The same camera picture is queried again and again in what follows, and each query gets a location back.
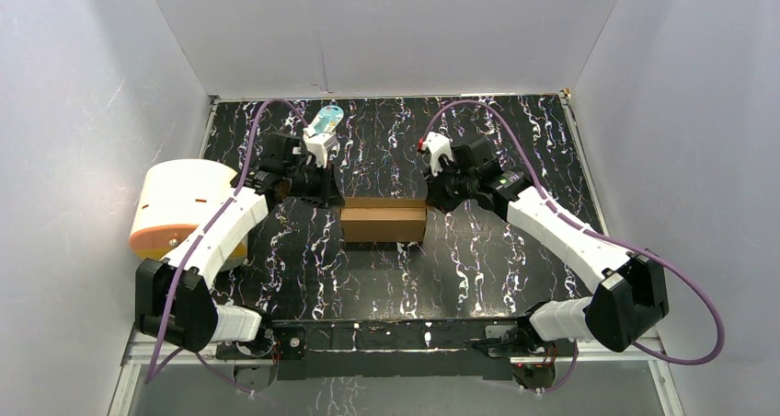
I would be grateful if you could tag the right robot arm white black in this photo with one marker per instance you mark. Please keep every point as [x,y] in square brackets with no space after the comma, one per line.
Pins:
[628,294]

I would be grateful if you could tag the white orange round container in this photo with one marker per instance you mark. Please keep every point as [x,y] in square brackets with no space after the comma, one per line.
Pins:
[177,196]

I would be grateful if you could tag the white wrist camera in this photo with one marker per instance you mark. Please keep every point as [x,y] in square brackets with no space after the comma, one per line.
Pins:
[438,150]
[320,146]

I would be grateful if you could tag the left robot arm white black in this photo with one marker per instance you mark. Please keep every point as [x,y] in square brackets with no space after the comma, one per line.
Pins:
[173,293]

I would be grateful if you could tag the aluminium front rail frame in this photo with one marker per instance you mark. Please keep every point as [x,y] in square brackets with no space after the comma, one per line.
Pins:
[413,367]

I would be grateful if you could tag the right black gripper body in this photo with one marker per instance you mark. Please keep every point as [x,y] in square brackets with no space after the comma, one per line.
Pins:
[463,183]

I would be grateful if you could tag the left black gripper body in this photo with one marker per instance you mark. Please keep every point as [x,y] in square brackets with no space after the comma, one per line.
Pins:
[326,187]

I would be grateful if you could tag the brown cardboard box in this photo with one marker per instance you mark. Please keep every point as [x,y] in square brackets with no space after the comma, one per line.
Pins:
[383,220]

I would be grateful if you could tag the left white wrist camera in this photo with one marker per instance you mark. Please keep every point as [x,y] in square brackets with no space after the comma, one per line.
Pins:
[320,146]

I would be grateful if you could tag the blue white blister package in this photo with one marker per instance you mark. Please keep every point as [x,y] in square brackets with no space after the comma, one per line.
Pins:
[326,121]

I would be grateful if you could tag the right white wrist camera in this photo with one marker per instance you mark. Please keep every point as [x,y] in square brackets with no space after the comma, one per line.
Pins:
[438,150]

